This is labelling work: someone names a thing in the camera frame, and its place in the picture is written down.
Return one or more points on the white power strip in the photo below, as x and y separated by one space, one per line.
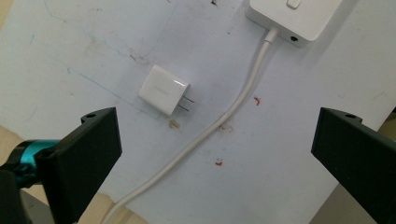
292 18

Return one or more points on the white charger plug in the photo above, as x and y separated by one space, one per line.
163 90

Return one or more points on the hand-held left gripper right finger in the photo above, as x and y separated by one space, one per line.
358 149

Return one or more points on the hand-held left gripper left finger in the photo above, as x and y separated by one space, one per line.
79 158

